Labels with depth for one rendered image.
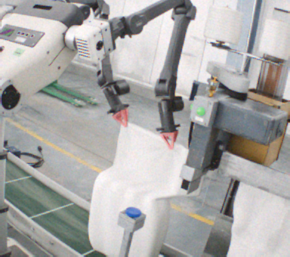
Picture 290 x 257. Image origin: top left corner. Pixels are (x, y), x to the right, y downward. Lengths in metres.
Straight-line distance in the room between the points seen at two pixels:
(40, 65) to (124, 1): 6.87
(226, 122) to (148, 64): 6.39
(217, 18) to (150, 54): 6.06
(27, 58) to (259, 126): 0.84
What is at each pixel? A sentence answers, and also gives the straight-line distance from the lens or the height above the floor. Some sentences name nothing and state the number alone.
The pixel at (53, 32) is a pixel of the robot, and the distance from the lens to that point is 1.39.
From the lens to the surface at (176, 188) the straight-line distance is 1.66.
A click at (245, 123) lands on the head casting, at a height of 1.29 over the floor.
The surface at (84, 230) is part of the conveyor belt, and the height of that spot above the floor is 0.38.
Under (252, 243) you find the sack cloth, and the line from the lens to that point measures 1.55.
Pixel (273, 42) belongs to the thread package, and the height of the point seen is 1.58.
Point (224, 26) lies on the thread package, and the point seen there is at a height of 1.60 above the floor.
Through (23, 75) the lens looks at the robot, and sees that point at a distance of 1.39.
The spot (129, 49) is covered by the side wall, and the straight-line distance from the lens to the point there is 7.98.
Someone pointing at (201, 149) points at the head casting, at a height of 1.14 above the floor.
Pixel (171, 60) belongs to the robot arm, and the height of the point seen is 1.40.
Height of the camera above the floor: 1.56
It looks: 14 degrees down
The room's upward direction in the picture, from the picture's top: 12 degrees clockwise
